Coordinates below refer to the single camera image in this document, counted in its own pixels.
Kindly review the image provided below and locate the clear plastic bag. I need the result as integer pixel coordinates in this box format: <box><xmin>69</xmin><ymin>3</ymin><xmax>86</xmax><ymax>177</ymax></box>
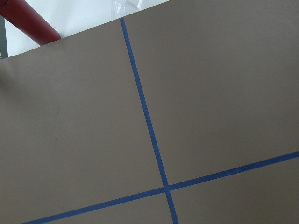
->
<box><xmin>110</xmin><ymin>0</ymin><xmax>167</xmax><ymax>18</ymax></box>

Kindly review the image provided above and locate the red bottle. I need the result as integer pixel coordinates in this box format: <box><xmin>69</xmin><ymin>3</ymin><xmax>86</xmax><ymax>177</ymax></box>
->
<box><xmin>0</xmin><ymin>0</ymin><xmax>61</xmax><ymax>46</ymax></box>

